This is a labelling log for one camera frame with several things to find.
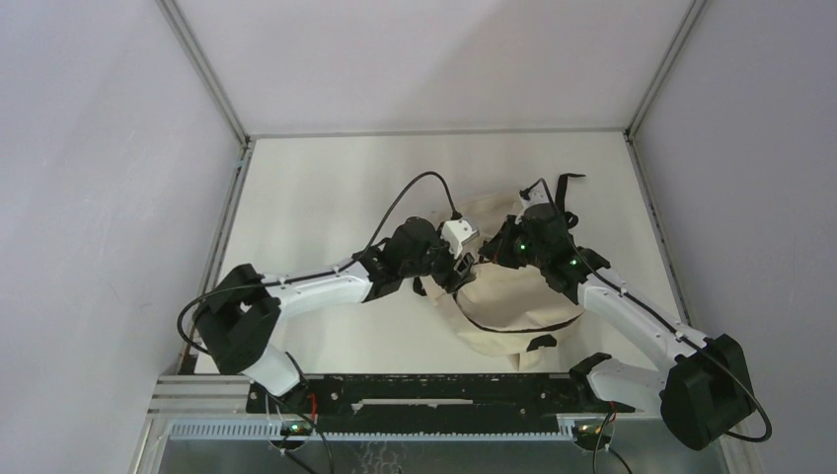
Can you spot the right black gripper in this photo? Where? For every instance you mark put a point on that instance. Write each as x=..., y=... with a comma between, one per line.
x=499, y=246

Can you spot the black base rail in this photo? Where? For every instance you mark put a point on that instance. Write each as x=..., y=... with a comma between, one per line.
x=515, y=404

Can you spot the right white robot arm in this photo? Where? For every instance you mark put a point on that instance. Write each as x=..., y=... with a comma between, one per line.
x=699, y=386

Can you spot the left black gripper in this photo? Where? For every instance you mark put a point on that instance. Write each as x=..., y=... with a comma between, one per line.
x=450, y=279

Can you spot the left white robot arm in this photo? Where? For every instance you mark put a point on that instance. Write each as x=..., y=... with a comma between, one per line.
x=236, y=320

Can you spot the beige canvas student bag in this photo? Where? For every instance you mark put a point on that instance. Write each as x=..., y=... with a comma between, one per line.
x=504, y=312

